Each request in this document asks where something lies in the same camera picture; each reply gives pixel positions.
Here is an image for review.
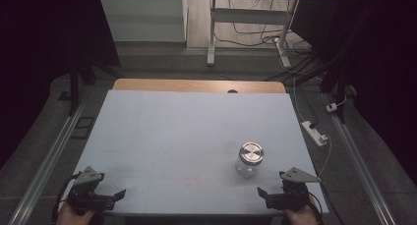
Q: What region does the thin white cable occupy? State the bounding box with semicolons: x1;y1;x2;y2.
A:
317;135;333;180

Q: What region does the white power strip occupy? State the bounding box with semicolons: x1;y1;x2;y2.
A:
301;120;328;147

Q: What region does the white table cover sheet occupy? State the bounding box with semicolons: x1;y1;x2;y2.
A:
67;89;330;217

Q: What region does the aluminium floor rail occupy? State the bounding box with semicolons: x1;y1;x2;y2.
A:
322;92;397;225
7;95;91;225

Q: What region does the wooden table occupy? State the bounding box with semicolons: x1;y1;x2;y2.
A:
112;78;287;94

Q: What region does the white desk frame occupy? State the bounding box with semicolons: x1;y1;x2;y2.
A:
206;0;301;69

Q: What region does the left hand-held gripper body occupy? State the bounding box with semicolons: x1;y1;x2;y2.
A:
66;166;116;216

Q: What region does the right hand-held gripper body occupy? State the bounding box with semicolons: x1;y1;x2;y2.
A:
265;166;323;213

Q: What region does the person's right hand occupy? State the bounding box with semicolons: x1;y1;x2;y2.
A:
282;198;321;225

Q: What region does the black curtain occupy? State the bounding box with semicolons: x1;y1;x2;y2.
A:
293;0;417;177
0;0;122;169

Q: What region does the clear glass jar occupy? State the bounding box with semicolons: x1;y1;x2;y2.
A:
234;154;262;178

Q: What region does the person's left hand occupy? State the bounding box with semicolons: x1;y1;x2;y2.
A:
55;202;96;225

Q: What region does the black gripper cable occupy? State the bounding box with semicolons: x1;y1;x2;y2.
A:
306;191;326;225
51;172;82;225

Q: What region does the tangle of black floor cables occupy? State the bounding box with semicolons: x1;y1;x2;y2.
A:
214;0;326;83

